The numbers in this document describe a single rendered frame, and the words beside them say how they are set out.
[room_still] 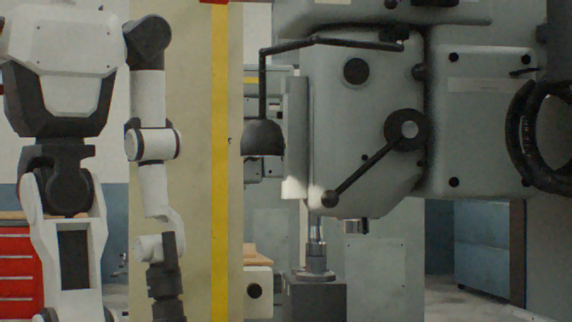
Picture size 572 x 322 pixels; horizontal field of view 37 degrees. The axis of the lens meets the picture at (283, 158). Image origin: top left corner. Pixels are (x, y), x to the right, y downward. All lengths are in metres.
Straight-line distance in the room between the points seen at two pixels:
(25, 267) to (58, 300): 3.97
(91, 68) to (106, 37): 0.08
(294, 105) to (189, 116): 1.74
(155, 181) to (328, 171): 0.83
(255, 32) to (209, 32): 7.52
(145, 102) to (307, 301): 0.67
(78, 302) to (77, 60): 0.55
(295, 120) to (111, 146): 9.02
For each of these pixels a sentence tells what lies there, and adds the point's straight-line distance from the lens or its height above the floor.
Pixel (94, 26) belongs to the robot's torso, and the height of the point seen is 1.72.
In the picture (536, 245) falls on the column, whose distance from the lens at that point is 1.70.
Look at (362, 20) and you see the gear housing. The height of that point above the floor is 1.63.
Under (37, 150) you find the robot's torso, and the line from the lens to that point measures 2.06.
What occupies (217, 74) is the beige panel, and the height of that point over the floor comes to 1.74.
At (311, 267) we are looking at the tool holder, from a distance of 1.88.
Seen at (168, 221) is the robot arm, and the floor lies 1.26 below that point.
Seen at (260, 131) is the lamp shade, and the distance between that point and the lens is 1.36.
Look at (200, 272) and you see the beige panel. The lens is 3.20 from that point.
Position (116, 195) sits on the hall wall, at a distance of 10.43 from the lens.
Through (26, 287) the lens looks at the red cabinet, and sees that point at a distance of 5.96.
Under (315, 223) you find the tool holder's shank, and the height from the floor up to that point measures 1.27.
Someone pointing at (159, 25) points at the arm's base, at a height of 1.74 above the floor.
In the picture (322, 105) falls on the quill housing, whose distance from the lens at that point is 1.41.
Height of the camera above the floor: 1.40
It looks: 1 degrees up
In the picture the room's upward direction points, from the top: straight up
